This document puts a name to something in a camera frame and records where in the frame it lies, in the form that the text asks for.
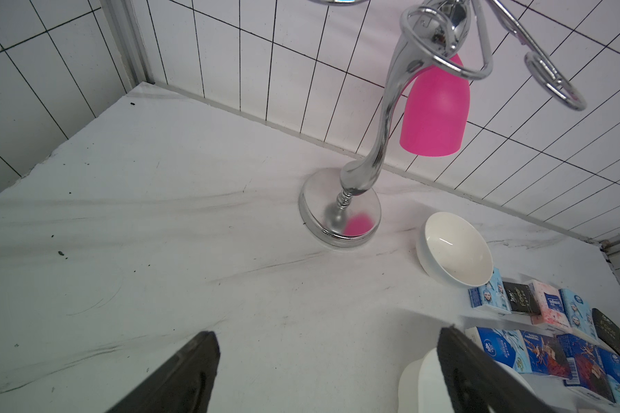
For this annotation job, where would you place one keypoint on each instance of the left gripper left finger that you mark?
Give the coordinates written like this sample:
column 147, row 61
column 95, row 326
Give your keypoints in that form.
column 184, row 383

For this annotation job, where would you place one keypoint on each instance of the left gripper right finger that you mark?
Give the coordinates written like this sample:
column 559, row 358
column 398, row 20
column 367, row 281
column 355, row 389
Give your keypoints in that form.
column 477, row 383

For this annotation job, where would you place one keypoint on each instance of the blue white tissue pack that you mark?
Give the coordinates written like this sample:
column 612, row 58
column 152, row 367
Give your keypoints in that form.
column 504, row 346

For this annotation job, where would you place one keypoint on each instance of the white storage box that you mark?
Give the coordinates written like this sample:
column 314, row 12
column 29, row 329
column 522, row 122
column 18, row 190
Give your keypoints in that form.
column 422, row 387

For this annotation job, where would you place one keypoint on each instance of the blue red tissue pack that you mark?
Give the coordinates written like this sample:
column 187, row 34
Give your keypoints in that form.
column 543, row 355

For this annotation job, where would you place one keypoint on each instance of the light blue tissue pack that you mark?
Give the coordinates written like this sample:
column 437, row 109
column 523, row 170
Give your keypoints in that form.
column 491, row 296

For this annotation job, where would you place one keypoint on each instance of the small black tissue pack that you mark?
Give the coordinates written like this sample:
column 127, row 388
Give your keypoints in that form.
column 521, row 299

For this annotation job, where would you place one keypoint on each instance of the pink Tempo side pack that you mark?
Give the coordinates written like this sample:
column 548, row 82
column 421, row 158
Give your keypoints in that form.
column 552, row 314

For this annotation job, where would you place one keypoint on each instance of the blue orange tissue pack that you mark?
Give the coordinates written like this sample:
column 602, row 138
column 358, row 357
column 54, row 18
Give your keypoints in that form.
column 588, row 376

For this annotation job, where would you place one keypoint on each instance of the blue tissue pack bottom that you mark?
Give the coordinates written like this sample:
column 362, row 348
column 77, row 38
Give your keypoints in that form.
column 579, row 315

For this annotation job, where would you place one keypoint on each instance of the black Face tissue pack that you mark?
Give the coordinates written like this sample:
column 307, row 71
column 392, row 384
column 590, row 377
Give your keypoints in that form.
column 607, row 331

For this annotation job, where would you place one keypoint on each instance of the white ceramic bowl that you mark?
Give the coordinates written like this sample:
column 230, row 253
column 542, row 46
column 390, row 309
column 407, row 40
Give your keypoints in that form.
column 452, row 252

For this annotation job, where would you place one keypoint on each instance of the chrome hook stand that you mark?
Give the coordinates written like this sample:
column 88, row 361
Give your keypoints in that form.
column 340, row 206

